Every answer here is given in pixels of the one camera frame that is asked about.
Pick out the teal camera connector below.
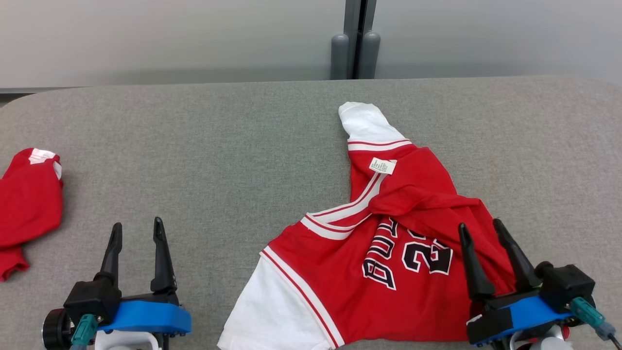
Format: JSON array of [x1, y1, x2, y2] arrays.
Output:
[[69, 314, 99, 350], [570, 297, 622, 350]]

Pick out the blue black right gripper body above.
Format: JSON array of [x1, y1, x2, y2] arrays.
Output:
[[466, 290, 574, 347]]

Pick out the grey metal partition post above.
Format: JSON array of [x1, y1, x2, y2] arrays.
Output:
[[330, 0, 381, 80]]

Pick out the grey partition base rail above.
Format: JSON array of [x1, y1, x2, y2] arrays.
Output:
[[0, 87, 90, 95]]

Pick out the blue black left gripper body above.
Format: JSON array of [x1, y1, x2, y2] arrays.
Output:
[[96, 291, 192, 336]]

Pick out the red white basketball jersey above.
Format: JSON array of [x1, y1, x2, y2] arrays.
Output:
[[217, 101, 518, 350]]

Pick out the teal left camera connector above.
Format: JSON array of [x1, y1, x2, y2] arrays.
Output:
[[69, 314, 99, 350]]

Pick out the teal right camera connector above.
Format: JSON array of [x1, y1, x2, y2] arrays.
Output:
[[570, 297, 622, 350]]

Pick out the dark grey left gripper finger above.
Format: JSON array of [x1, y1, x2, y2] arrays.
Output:
[[100, 223, 123, 287], [150, 217, 178, 294]]

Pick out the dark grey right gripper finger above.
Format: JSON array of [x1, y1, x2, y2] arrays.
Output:
[[492, 218, 541, 292], [458, 223, 496, 299]]

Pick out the red white-trimmed shorts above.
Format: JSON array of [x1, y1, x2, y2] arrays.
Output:
[[0, 148, 64, 282]]

